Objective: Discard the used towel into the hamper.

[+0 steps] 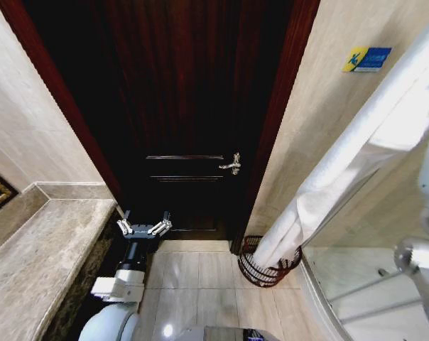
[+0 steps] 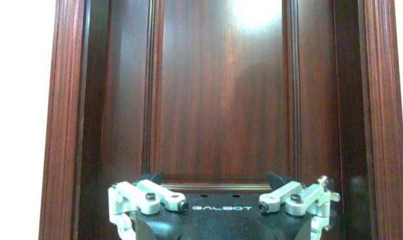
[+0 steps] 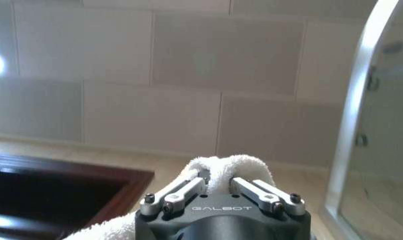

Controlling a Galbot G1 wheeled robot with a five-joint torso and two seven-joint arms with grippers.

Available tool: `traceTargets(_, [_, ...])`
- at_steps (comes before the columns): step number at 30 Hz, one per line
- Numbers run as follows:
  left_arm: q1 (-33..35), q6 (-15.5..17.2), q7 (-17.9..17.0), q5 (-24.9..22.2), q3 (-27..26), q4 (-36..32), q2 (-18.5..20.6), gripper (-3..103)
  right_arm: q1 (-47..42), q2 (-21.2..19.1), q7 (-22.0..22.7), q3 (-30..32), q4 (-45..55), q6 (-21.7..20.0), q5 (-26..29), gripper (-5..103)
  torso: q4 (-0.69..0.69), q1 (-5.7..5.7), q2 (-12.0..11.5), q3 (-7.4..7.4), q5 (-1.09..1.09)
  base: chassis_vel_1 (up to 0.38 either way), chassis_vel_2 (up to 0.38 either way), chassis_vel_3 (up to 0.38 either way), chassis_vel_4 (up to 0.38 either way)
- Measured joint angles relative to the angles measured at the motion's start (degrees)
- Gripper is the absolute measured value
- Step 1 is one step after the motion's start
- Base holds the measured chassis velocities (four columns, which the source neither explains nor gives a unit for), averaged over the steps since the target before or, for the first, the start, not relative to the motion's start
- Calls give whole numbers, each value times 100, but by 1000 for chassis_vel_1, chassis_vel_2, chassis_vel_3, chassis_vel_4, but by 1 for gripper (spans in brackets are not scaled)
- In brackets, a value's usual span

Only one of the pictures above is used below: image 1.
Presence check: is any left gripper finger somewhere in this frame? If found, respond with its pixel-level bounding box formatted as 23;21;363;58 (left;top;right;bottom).
116;210;133;236
146;210;173;236

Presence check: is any white towel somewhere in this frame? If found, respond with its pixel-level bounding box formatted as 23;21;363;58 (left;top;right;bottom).
254;25;429;269

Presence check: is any beige marble countertop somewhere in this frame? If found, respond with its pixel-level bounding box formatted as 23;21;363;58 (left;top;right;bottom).
0;181;119;341

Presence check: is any dark wooden door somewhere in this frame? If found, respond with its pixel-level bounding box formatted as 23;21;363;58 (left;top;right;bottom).
22;0;298;243

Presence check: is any silver door handle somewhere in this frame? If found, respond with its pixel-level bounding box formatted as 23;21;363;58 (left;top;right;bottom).
218;151;242;176

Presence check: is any dark red wire hamper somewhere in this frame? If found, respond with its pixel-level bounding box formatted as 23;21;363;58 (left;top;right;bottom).
237;234;304;288

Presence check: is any dark gilded mirror frame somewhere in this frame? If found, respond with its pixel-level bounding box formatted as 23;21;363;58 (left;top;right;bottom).
0;164;21;220

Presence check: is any dark red door frame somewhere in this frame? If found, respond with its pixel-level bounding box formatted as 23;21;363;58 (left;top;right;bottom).
0;0;322;255

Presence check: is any chrome shower door rail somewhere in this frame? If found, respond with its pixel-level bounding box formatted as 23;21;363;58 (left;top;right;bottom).
327;266;425;321

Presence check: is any blue and yellow wall sign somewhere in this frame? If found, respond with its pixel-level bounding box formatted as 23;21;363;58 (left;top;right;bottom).
342;46;393;74

